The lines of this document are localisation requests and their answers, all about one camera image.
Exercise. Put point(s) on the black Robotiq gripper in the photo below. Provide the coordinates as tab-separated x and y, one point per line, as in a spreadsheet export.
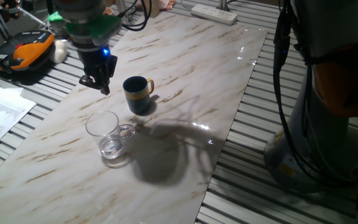
96	62

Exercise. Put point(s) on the blue mug with yellow band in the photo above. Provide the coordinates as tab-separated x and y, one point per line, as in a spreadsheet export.
137	96

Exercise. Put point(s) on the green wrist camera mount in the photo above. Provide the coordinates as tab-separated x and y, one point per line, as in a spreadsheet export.
104	27

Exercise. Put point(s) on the small white plush object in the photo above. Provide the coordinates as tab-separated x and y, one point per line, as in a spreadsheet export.
58	51

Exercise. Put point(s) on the stacked wooden blocks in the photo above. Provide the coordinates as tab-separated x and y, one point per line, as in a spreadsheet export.
152	7

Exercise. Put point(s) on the orange black teach pendant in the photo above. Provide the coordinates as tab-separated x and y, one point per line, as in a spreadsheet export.
26	51

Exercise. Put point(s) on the white power strip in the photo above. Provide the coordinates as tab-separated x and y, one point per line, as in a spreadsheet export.
214	14

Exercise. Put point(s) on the clear glass mug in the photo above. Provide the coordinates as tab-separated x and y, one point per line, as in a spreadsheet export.
107	137

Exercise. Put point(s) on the white marble pattern board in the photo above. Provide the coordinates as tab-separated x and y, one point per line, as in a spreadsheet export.
182	62

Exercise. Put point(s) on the aluminium frame post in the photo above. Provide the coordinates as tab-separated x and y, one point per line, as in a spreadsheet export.
223	3

